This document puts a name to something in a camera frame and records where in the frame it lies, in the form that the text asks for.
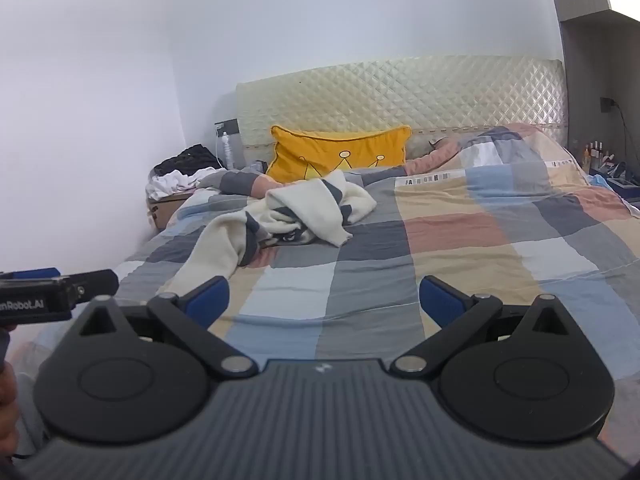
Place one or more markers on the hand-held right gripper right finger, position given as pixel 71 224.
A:
pixel 442 305

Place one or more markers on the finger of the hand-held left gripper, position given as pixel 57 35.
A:
pixel 30 275
pixel 97 285

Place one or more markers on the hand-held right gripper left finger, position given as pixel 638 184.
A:
pixel 210 302

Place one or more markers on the cream striped knit sweater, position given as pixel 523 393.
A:
pixel 320 200

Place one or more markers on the black clothes pile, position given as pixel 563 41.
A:
pixel 187 157

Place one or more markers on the person's left hand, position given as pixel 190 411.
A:
pixel 7 400

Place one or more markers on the patchwork checked quilt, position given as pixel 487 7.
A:
pixel 450 240

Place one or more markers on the cardboard box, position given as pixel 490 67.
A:
pixel 162 210

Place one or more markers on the white plastic bottle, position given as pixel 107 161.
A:
pixel 228 152

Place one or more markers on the yellow crown print pillow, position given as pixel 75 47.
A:
pixel 325 155

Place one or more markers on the cream quilted headboard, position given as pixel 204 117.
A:
pixel 400 95

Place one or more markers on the dark blue box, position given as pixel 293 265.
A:
pixel 627 187

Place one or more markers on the black wall charger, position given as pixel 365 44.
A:
pixel 607 105

